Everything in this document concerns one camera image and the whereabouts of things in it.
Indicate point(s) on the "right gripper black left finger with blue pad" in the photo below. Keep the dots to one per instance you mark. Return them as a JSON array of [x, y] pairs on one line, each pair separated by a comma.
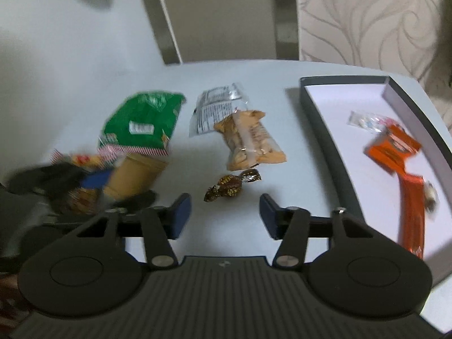
[[157, 225]]

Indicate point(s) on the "clear packet pink candies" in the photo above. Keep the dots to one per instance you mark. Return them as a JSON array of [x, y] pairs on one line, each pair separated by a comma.
[[369, 121]]

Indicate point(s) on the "long orange snack bar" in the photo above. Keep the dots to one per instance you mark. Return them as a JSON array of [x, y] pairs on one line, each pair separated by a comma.
[[412, 213]]

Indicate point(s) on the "dark brown foil candy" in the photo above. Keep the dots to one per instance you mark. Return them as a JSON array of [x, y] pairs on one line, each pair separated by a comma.
[[231, 185]]

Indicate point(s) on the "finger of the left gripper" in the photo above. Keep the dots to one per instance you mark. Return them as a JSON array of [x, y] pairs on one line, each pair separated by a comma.
[[136, 203], [56, 179]]

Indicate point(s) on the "dark grey white-lined box lid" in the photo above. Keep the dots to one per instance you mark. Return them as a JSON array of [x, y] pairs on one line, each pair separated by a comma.
[[363, 187]]

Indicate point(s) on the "clear bag golden biscuits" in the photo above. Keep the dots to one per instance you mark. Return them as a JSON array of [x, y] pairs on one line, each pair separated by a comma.
[[249, 142]]

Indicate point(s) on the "large green snack bag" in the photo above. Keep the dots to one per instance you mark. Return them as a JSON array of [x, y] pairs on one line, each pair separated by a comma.
[[142, 124]]

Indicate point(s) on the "clear packet white ball candy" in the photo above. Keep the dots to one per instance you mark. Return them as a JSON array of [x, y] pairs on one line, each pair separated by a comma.
[[430, 197]]

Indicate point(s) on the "red-striped cracker snack bag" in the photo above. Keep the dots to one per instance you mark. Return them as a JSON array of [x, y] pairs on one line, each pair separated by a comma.
[[82, 198]]

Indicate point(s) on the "tan brown pastry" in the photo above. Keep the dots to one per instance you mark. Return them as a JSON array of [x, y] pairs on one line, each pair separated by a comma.
[[135, 175]]

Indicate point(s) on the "clear packet white label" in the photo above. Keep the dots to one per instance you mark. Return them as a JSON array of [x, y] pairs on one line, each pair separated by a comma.
[[214, 105]]

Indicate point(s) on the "grey metal chair back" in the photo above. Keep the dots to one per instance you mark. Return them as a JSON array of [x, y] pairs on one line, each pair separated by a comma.
[[188, 31]]

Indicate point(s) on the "black device on right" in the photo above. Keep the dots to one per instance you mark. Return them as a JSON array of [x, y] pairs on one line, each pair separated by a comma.
[[444, 41]]

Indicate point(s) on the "person's left hand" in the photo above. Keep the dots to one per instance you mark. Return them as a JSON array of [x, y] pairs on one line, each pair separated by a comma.
[[13, 307]]

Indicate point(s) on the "small orange chocolate packet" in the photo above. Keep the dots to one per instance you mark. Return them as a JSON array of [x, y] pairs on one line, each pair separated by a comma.
[[392, 149]]

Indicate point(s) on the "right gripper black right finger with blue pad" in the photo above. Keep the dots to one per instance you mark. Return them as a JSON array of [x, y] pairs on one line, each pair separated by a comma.
[[294, 226]]

